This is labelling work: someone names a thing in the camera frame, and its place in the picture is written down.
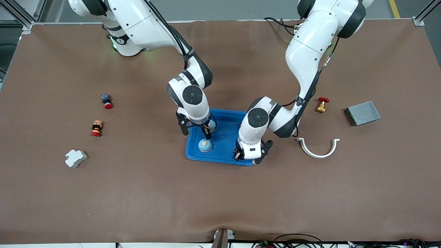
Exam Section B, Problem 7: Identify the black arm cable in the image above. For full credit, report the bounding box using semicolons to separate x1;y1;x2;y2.
145;0;194;69
282;36;341;138

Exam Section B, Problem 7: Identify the white circuit breaker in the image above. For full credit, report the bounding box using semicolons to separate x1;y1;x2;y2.
65;149;88;168

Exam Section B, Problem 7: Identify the red emergency stop button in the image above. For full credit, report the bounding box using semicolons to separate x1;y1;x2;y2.
101;93;114;110

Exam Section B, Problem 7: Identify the black looped cable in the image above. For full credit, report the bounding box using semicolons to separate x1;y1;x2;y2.
274;234;323;248

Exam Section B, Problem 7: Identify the brass valve red handle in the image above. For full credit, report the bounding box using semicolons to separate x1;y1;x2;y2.
315;97;330;113

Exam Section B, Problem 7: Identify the blue plastic tray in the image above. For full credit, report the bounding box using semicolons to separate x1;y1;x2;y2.
185;108;258;166

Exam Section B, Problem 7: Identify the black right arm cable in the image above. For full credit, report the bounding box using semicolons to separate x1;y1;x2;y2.
145;0;194;69

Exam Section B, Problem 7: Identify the grey metal table bracket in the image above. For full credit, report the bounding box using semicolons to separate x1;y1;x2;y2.
212;228;236;248

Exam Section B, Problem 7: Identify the black cable bundle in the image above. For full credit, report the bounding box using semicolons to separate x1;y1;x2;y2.
345;238;441;248

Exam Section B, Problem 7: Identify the grey metal box module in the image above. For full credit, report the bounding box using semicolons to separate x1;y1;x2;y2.
344;101;382;127

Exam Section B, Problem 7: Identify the aluminium frame profile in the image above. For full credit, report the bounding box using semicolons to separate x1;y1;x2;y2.
413;0;438;27
0;0;47;31

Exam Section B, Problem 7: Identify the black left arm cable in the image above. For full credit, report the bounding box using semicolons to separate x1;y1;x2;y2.
282;36;341;138

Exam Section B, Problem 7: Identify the white half ring clamp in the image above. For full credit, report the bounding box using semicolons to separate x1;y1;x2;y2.
297;138;340;159

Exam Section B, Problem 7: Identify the red yellow black stacked switch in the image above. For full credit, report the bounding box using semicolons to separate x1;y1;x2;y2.
91;120;104;137

